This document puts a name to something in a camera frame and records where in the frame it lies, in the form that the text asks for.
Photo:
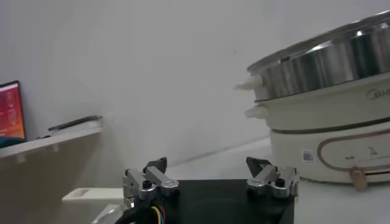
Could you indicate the flat black box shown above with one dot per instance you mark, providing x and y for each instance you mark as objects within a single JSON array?
[{"x": 76, "y": 121}]

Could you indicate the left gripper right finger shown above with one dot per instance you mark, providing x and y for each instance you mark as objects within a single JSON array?
[{"x": 268, "y": 176}]

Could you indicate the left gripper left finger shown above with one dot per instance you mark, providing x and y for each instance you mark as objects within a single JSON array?
[{"x": 155, "y": 179}]

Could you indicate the cream cooker base with knob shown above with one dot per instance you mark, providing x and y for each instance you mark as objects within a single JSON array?
[{"x": 292, "y": 146}]

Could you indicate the flat white box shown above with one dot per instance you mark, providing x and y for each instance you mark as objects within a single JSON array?
[{"x": 90, "y": 125}]

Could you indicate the white side desk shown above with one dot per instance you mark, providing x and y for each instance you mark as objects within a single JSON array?
[{"x": 45, "y": 143}]

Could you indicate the laptop screen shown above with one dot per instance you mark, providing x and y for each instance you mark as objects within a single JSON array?
[{"x": 10, "y": 112}]

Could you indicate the stainless steel steamer basket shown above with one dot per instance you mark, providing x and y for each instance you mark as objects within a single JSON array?
[{"x": 320, "y": 61}]

